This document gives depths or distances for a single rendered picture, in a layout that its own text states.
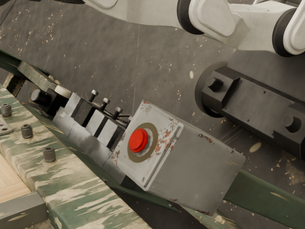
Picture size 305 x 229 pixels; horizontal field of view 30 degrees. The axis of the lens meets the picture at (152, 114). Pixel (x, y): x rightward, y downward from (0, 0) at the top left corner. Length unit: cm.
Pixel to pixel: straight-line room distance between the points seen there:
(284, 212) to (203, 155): 32
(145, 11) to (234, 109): 58
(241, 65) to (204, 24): 52
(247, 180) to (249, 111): 75
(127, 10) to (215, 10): 24
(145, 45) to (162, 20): 120
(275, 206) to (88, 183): 37
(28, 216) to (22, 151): 21
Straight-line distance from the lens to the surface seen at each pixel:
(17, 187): 122
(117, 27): 284
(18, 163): 124
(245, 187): 107
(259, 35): 162
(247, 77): 186
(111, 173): 125
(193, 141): 89
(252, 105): 179
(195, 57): 234
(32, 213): 112
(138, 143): 90
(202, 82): 195
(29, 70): 297
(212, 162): 94
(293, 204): 119
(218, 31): 145
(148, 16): 138
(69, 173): 117
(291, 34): 165
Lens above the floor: 152
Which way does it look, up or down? 40 degrees down
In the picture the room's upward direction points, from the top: 63 degrees counter-clockwise
